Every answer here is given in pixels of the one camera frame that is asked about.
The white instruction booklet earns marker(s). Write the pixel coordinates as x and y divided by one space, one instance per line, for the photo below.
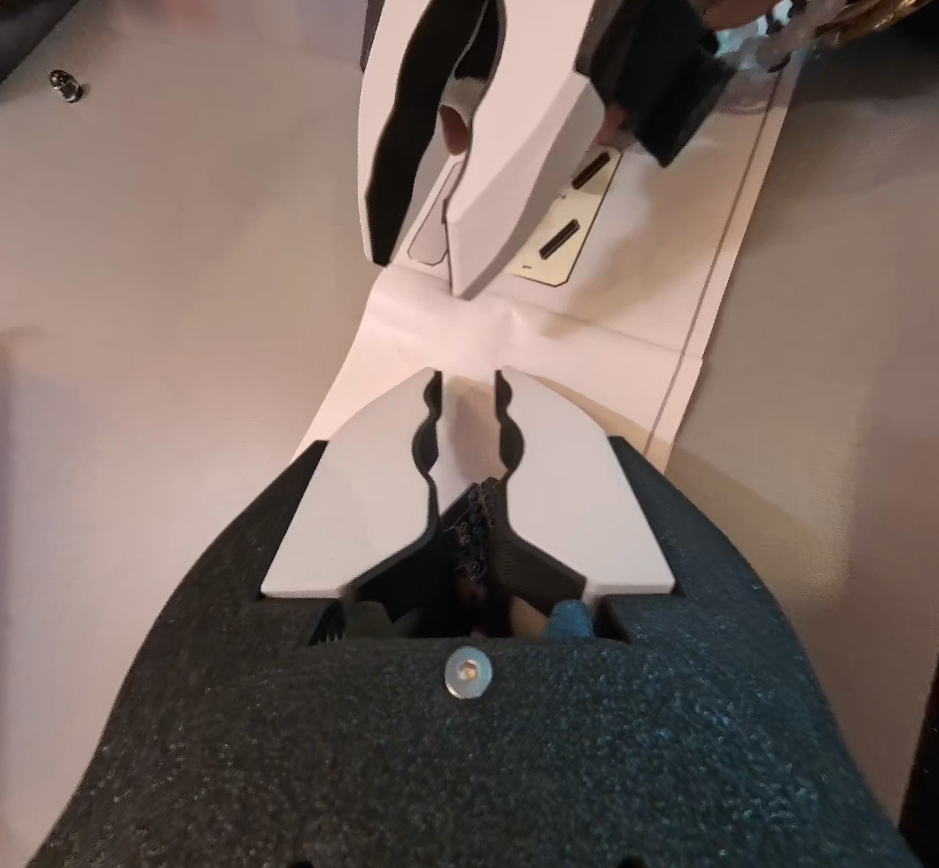
587 340

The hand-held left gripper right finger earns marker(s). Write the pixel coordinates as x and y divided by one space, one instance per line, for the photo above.
587 508

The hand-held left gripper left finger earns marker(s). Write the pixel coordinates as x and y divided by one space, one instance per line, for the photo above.
352 508

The small metal bolt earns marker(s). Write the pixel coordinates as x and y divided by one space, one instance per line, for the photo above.
64 85

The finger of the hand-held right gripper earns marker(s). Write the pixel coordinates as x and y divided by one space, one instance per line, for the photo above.
528 149
381 112

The dark grey lego frame piece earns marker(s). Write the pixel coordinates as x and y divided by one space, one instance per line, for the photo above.
473 530

